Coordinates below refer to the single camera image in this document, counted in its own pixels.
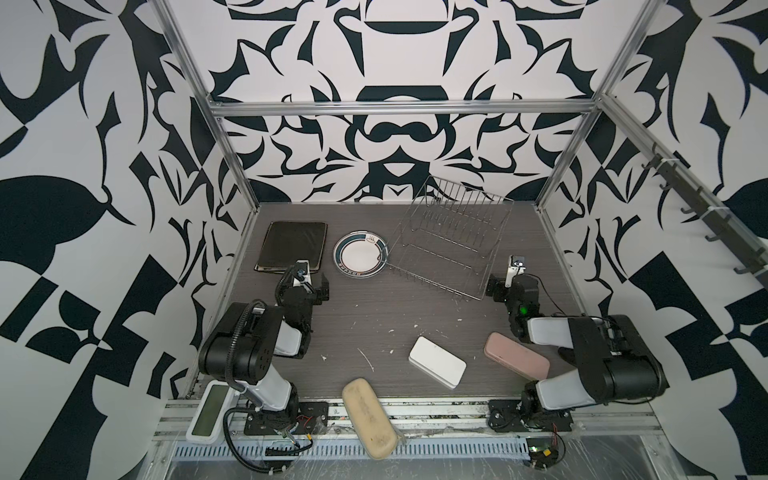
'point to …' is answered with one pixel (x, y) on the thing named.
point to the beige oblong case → (370, 419)
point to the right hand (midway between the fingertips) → (511, 273)
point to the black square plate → (287, 243)
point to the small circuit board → (543, 451)
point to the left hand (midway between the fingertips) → (304, 270)
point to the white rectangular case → (436, 362)
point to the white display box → (214, 408)
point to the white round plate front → (361, 254)
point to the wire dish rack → (452, 237)
